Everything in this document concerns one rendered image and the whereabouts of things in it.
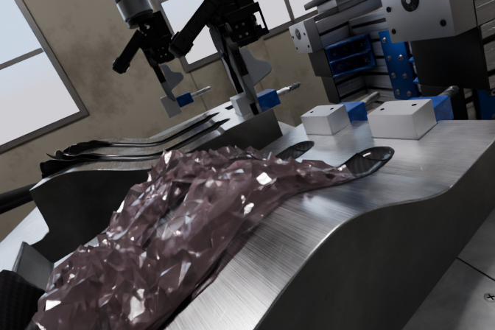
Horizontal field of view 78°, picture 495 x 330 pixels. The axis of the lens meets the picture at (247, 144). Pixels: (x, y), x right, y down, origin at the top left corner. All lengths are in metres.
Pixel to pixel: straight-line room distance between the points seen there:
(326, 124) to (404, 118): 0.10
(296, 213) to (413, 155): 0.15
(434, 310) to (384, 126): 0.17
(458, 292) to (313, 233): 0.12
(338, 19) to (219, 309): 0.87
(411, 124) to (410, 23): 0.25
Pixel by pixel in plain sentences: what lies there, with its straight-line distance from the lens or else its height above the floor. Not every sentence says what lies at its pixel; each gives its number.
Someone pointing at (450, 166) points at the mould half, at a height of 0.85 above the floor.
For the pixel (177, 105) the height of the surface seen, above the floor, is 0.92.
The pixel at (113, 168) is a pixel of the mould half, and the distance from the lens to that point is 0.50.
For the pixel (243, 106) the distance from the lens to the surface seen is 0.53.
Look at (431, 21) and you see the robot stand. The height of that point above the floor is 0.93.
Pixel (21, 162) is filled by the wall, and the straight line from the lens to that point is 3.12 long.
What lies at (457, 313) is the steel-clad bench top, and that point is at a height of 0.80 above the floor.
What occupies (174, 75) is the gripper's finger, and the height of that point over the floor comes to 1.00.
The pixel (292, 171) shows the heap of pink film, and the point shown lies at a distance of 0.21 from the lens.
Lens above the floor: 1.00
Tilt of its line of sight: 17 degrees down
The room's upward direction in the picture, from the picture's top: 23 degrees counter-clockwise
